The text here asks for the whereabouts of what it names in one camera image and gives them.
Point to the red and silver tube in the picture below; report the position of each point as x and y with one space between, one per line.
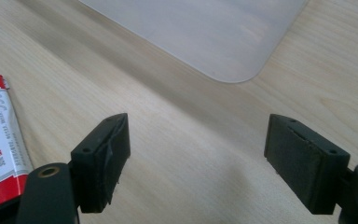
0 143

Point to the translucent white mat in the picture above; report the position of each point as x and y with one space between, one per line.
205 34

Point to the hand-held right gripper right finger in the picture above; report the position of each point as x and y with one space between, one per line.
307 165

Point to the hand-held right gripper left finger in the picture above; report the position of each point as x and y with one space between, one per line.
101 168

